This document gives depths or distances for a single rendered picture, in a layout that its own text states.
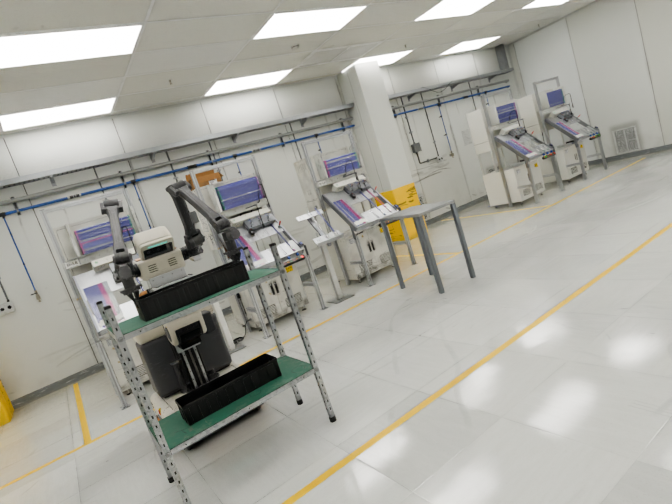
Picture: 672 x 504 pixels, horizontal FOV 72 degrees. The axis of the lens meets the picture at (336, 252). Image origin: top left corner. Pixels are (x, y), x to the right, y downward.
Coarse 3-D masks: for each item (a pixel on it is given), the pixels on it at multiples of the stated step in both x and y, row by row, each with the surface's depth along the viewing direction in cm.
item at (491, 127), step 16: (512, 96) 791; (480, 112) 767; (496, 112) 756; (512, 112) 779; (480, 128) 778; (496, 128) 760; (512, 128) 774; (480, 144) 789; (496, 144) 763; (512, 144) 749; (528, 144) 758; (544, 144) 768; (480, 160) 802; (528, 160) 728; (496, 176) 785; (512, 176) 760; (528, 176) 773; (544, 176) 791; (560, 176) 770; (496, 192) 796; (512, 192) 770; (528, 192) 771
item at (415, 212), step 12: (432, 204) 461; (444, 204) 438; (396, 216) 458; (408, 216) 440; (420, 216) 426; (456, 216) 444; (384, 228) 486; (420, 228) 430; (456, 228) 449; (420, 240) 508; (432, 252) 431; (468, 252) 450; (396, 264) 492; (432, 264) 433; (468, 264) 452
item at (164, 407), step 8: (224, 368) 335; (232, 368) 329; (184, 392) 311; (152, 400) 324; (160, 400) 312; (168, 400) 306; (160, 408) 301; (168, 408) 292; (176, 408) 288; (160, 416) 309; (240, 416) 304; (184, 448) 285
